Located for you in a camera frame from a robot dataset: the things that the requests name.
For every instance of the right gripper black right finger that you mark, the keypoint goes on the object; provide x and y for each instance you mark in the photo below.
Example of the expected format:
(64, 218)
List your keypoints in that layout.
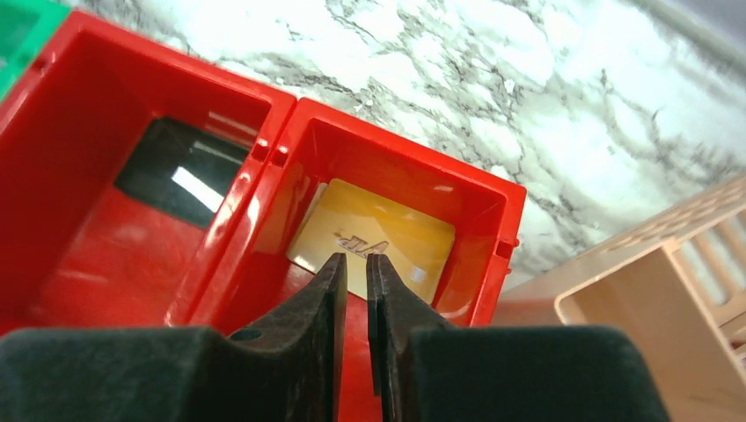
(425, 368)

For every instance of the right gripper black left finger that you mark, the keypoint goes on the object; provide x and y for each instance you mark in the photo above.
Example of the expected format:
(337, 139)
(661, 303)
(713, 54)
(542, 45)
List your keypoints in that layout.
(285, 366)

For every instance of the red double plastic bin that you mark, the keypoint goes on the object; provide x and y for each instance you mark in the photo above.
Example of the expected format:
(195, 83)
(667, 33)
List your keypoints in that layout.
(78, 253)

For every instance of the green plastic bin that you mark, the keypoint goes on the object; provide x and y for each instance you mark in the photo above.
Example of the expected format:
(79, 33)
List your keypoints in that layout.
(26, 27)

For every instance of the gold card in red bin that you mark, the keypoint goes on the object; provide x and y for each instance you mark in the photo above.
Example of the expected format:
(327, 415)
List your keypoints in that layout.
(346, 218)

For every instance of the black card in red bin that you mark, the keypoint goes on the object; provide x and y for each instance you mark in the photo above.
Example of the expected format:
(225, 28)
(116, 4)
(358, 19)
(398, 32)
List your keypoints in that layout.
(181, 170)

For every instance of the peach desk organizer rack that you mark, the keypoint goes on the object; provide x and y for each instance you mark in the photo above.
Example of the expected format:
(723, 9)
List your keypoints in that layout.
(676, 286)

